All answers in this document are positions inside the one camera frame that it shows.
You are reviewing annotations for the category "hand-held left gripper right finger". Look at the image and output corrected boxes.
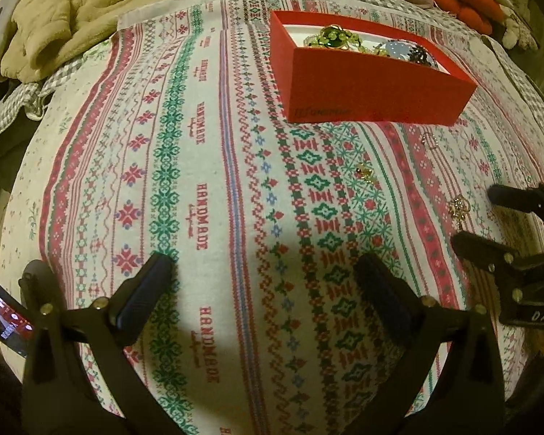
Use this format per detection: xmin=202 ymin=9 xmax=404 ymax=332
xmin=345 ymin=253 xmax=509 ymax=435

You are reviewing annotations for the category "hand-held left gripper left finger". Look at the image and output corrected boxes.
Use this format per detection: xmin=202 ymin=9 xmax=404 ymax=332
xmin=20 ymin=252 xmax=182 ymax=435

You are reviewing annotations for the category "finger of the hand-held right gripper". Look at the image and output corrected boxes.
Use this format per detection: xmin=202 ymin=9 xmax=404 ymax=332
xmin=487 ymin=182 xmax=544 ymax=219
xmin=451 ymin=231 xmax=544 ymax=282

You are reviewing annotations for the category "black flower brooch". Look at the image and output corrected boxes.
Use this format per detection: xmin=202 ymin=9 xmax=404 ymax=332
xmin=407 ymin=45 xmax=432 ymax=65

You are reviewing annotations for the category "red cardboard box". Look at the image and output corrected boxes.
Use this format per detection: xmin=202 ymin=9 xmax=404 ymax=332
xmin=271 ymin=10 xmax=479 ymax=127

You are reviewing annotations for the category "pale blue bead bracelet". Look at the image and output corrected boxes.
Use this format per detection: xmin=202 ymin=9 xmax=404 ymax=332
xmin=374 ymin=39 xmax=441 ymax=68

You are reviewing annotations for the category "gold and green bracelet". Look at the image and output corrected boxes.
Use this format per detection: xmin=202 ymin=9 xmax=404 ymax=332
xmin=304 ymin=24 xmax=373 ymax=53

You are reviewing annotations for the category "gold round pendant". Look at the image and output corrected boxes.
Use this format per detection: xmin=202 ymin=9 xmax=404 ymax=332
xmin=448 ymin=195 xmax=471 ymax=230

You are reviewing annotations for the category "small gold earring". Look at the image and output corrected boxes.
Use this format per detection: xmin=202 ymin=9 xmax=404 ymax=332
xmin=355 ymin=162 xmax=380 ymax=185

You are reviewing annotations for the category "patterned knit-print blanket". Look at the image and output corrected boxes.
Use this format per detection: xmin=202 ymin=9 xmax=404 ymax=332
xmin=0 ymin=0 xmax=544 ymax=435

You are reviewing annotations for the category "smartphone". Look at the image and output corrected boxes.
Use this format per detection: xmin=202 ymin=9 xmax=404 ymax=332
xmin=0 ymin=276 xmax=40 ymax=360

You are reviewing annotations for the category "small white plush toy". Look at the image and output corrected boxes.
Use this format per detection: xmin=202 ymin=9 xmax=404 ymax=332
xmin=501 ymin=5 xmax=539 ymax=51

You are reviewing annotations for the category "orange plush toy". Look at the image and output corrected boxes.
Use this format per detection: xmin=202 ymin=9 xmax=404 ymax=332
xmin=428 ymin=0 xmax=507 ymax=33

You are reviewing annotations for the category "beige quilted comforter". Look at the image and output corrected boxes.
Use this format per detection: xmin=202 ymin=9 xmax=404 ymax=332
xmin=0 ymin=0 xmax=194 ymax=83

